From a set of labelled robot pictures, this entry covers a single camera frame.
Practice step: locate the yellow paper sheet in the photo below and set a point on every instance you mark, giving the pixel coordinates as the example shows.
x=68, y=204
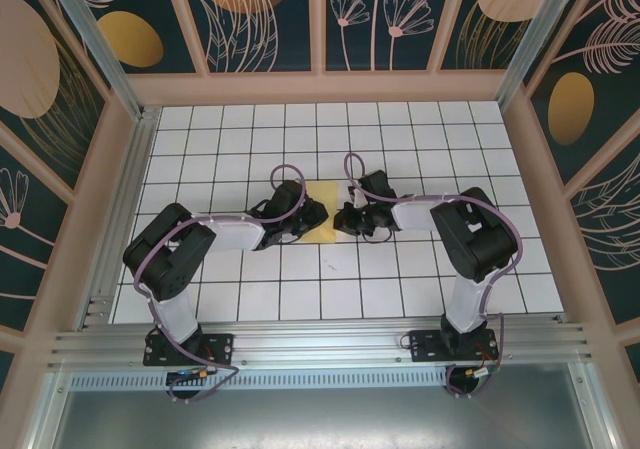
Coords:
x=325, y=191

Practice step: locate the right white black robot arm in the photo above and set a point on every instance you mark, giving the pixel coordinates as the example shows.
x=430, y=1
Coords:
x=475, y=239

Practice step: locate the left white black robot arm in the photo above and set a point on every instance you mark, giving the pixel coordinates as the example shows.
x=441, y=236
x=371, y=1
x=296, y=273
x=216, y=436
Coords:
x=165, y=254

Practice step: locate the grey metal sheet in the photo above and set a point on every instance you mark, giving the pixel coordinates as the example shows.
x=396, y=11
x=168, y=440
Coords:
x=320, y=419

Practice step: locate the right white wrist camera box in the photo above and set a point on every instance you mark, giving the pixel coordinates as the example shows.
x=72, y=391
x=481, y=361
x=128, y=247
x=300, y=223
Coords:
x=358, y=200

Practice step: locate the long aluminium mounting rail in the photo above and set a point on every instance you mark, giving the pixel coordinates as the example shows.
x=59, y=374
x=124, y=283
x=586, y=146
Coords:
x=320, y=339

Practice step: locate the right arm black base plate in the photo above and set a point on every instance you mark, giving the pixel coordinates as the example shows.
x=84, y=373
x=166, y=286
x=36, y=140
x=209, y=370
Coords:
x=425, y=349

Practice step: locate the aluminium side rail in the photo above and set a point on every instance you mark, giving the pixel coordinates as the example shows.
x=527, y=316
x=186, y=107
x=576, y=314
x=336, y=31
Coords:
x=132, y=179

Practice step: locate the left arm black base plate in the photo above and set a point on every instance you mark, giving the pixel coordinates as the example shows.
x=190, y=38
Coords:
x=220, y=349

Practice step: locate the aluminium frame post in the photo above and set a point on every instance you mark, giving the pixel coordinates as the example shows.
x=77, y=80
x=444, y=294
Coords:
x=537, y=34
x=95, y=44

